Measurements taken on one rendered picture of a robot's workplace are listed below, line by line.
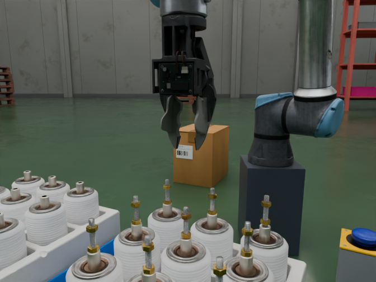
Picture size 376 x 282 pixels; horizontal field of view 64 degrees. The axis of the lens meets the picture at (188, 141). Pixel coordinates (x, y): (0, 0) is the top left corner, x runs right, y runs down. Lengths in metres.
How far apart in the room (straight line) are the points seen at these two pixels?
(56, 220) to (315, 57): 0.80
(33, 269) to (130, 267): 0.25
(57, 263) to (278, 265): 0.52
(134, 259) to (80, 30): 10.83
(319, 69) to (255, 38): 9.80
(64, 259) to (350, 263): 0.63
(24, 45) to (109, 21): 3.03
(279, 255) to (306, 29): 0.58
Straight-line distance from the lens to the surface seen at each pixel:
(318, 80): 0.92
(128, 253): 0.64
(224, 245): 0.68
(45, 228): 0.85
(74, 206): 0.91
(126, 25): 10.88
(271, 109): 0.98
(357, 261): 0.57
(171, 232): 0.72
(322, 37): 0.91
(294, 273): 0.71
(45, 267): 0.83
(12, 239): 0.79
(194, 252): 0.61
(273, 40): 10.81
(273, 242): 0.66
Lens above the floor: 0.57
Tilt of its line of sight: 11 degrees down
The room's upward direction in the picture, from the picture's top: straight up
